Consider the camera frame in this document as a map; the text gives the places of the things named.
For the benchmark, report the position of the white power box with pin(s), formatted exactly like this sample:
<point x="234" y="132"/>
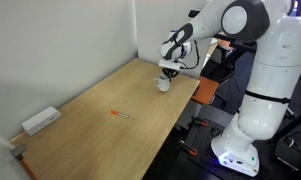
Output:
<point x="41" y="120"/>

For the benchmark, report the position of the orange handled clamp front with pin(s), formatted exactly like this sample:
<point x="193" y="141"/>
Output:
<point x="192" y="151"/>

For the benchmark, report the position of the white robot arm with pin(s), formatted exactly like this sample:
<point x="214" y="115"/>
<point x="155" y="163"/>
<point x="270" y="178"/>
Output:
<point x="275" y="72"/>

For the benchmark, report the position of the white ceramic mug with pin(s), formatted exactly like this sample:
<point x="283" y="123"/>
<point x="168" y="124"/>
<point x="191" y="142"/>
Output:
<point x="162" y="83"/>

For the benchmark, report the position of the orange chair seat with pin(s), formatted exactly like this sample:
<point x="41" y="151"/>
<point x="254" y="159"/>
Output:
<point x="205" y="90"/>

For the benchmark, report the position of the orange handled clamp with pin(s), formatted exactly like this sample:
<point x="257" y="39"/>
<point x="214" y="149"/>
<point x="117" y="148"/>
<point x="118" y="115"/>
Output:
<point x="192" y="151"/>
<point x="199" y="121"/>

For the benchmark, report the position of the grey table corner clamp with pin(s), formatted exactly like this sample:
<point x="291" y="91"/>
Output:
<point x="17" y="152"/>

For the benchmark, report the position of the orange handled clamp rear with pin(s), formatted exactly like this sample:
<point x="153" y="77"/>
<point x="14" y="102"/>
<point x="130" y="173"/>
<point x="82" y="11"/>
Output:
<point x="199" y="121"/>

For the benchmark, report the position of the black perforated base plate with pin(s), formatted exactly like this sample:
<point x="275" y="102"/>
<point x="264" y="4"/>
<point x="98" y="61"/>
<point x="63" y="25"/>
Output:
<point x="203" y="146"/>

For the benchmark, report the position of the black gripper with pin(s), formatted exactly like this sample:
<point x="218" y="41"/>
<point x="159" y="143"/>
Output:
<point x="170" y="72"/>

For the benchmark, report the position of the orange marker pen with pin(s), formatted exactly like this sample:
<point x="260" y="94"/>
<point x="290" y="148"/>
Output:
<point x="119" y="114"/>

